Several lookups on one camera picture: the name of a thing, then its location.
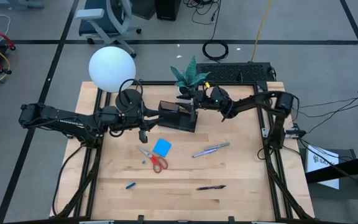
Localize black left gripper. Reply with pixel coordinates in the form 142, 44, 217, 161
119, 107, 167, 130

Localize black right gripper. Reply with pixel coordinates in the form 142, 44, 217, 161
176, 86, 231, 113

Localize blue sticky note pad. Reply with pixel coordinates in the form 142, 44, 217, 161
152, 138, 172, 158

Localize red-handled scissors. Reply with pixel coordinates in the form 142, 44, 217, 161
135, 145, 169, 174

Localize silver grey pen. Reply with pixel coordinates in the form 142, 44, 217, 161
203, 142, 231, 151

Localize black pen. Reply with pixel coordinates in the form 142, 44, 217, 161
196, 185, 227, 191

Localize black mesh desk organizer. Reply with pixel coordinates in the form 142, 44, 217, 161
157, 100, 199, 134

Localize grey office chair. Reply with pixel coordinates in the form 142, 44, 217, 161
75, 0, 143, 58

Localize potted snake plant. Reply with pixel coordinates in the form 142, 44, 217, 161
170, 55, 211, 96

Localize black keyboard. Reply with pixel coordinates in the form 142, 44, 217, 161
196, 62, 275, 84

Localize white globe lamp black base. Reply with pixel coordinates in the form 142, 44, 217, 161
88, 45, 145, 115

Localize black computer tower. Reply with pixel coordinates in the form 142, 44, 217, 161
154, 0, 182, 22

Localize white paper sign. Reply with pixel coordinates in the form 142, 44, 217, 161
305, 144, 341, 190

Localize black stand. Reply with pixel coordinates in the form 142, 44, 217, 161
305, 151, 358, 187

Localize black hanging cable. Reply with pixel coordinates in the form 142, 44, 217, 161
201, 0, 229, 62

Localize black aluminium table frame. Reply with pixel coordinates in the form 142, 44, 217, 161
50, 80, 315, 224

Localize yellow hanging cable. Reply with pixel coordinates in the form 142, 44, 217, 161
250, 0, 273, 63

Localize grey metal base plate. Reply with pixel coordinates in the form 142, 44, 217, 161
298, 147, 358, 200

